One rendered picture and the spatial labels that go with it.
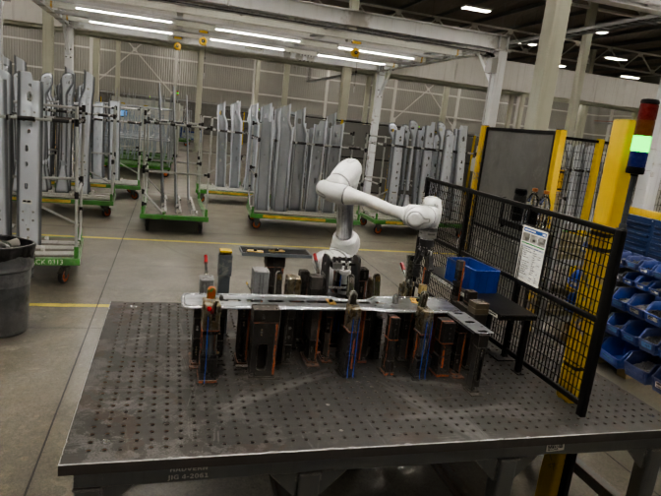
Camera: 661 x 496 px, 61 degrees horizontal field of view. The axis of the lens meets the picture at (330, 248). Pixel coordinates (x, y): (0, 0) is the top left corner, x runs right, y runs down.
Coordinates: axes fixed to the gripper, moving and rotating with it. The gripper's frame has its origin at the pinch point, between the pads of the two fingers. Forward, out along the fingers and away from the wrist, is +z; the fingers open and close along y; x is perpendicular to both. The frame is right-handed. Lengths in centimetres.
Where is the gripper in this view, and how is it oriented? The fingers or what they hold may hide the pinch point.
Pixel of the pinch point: (421, 277)
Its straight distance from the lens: 289.8
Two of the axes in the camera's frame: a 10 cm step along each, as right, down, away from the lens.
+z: -1.1, 9.7, 2.1
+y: 2.7, 2.3, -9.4
